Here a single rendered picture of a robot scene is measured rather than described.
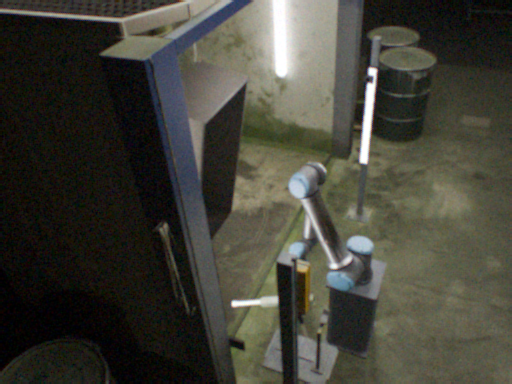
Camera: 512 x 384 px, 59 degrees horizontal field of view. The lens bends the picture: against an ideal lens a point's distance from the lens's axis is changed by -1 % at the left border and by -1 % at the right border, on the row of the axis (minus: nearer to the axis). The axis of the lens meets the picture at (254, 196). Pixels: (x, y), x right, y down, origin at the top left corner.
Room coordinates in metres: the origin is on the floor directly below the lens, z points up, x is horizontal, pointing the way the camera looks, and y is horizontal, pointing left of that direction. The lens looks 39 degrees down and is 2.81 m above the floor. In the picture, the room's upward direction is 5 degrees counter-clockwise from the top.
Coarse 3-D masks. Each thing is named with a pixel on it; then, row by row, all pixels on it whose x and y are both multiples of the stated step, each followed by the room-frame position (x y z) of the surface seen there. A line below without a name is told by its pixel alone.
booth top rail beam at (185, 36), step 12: (228, 0) 1.89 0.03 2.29; (240, 0) 1.95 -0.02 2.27; (252, 0) 2.06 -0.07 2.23; (204, 12) 1.76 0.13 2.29; (216, 12) 1.77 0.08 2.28; (228, 12) 1.85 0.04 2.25; (192, 24) 1.64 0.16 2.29; (204, 24) 1.68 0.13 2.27; (216, 24) 1.76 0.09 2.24; (168, 36) 1.54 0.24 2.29; (180, 36) 1.54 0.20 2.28; (192, 36) 1.60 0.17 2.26; (204, 36) 1.67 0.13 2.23; (180, 48) 1.52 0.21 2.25
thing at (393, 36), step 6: (378, 30) 5.28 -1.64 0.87; (384, 30) 5.29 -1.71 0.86; (390, 30) 5.28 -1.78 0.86; (396, 30) 5.26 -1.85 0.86; (402, 30) 5.23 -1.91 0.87; (372, 36) 5.12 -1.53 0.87; (384, 36) 5.10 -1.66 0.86; (390, 36) 5.08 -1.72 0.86; (396, 36) 5.06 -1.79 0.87; (402, 36) 5.06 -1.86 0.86; (408, 36) 5.04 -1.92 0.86; (414, 36) 5.02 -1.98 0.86; (384, 42) 4.92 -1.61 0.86; (390, 42) 4.91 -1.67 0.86; (396, 42) 4.89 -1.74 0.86; (402, 42) 4.88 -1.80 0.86; (408, 42) 4.86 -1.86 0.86
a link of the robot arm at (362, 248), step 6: (348, 240) 1.85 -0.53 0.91; (354, 240) 1.85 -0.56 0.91; (360, 240) 1.84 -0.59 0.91; (366, 240) 1.84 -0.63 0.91; (348, 246) 1.81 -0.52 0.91; (354, 246) 1.80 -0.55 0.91; (360, 246) 1.79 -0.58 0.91; (366, 246) 1.79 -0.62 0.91; (372, 246) 1.79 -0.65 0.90; (354, 252) 1.76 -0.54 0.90; (360, 252) 1.75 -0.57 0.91; (366, 252) 1.75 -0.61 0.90; (372, 252) 1.78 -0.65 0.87; (360, 258) 1.73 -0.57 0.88; (366, 258) 1.74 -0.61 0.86; (366, 264) 1.72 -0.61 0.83; (366, 270) 1.75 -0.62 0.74
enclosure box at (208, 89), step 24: (192, 72) 2.60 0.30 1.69; (216, 72) 2.63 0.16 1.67; (192, 96) 2.33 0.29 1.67; (216, 96) 2.35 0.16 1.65; (240, 96) 2.65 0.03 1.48; (192, 120) 2.11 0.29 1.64; (216, 120) 2.74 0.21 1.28; (240, 120) 2.66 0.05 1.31; (216, 144) 2.75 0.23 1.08; (240, 144) 2.66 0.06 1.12; (216, 168) 2.76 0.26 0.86; (216, 192) 2.77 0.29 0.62; (216, 216) 2.66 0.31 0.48
